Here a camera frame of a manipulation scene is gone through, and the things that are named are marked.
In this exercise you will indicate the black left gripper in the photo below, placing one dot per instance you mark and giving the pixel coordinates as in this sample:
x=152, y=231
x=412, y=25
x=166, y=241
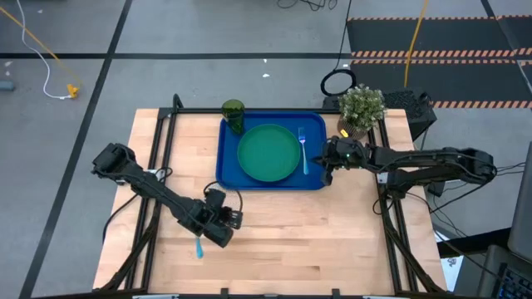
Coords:
x=218, y=234

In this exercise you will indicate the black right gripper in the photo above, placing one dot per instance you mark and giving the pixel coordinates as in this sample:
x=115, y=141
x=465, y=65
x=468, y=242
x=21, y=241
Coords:
x=345, y=155

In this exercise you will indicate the iridescent blue fork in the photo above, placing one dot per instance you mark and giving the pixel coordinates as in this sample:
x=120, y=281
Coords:
x=304, y=158

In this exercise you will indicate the blue spoon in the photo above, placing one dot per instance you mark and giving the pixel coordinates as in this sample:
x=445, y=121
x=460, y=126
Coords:
x=200, y=250

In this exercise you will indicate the green round plate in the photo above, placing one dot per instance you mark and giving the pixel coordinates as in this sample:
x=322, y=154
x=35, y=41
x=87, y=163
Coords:
x=268, y=153

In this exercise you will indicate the green faceted glass cup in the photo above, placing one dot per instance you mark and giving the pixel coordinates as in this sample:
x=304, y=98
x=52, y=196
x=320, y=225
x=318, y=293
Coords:
x=233, y=116

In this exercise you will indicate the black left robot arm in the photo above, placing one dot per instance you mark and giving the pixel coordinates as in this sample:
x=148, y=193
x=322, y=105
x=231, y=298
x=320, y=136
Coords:
x=141, y=182

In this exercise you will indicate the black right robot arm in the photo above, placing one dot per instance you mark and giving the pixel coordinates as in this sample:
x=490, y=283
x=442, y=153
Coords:
x=436, y=162

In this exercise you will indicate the blue plastic tray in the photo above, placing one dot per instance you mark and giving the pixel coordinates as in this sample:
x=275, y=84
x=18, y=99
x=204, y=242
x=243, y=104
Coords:
x=232, y=174

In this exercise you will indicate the yellow tag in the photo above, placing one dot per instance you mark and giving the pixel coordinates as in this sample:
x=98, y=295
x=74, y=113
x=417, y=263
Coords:
x=344, y=133

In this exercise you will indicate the potted plant in striped pot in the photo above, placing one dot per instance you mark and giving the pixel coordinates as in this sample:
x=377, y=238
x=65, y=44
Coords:
x=361, y=108

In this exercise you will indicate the black hazard striped mat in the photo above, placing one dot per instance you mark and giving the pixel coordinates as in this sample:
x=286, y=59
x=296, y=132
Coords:
x=457, y=37

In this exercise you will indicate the grey monitor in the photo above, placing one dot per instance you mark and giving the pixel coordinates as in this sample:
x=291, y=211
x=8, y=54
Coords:
x=523, y=207

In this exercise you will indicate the black keyboard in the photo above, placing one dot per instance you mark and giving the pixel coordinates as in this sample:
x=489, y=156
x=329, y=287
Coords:
x=517, y=286

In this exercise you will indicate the small grey block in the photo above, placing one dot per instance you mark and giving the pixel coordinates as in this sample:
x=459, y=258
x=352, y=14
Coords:
x=6, y=85

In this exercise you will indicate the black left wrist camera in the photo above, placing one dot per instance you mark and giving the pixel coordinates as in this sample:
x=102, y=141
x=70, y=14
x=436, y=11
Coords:
x=216, y=199

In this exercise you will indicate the black table frame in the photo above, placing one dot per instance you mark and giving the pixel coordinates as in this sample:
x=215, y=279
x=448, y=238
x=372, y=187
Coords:
x=195, y=110

